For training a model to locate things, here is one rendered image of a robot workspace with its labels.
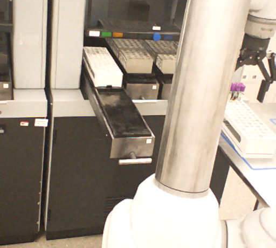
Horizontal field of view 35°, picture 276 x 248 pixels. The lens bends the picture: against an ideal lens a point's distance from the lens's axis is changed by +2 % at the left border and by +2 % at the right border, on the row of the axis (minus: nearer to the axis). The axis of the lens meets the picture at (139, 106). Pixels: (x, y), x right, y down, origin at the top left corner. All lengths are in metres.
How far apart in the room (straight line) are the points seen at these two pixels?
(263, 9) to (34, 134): 0.94
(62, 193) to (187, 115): 1.21
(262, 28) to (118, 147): 0.54
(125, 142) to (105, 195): 0.66
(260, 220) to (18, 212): 1.26
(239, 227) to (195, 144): 0.19
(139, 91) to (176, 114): 0.95
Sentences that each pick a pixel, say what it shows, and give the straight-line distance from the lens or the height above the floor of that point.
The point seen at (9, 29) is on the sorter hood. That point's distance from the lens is 1.58.
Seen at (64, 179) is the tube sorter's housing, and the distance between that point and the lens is 1.81.
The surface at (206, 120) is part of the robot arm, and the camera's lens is 0.72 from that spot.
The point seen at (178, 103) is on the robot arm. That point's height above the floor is 1.15.
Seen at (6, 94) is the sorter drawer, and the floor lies 0.76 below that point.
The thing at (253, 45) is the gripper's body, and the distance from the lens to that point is 1.30.
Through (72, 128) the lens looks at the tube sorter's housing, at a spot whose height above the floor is 0.61.
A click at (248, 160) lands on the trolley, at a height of 0.82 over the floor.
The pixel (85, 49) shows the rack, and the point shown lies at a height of 0.86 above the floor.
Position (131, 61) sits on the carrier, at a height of 0.87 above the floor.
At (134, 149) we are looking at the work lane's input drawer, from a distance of 1.30.
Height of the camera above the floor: 1.44
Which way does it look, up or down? 26 degrees down
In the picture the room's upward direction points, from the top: 9 degrees clockwise
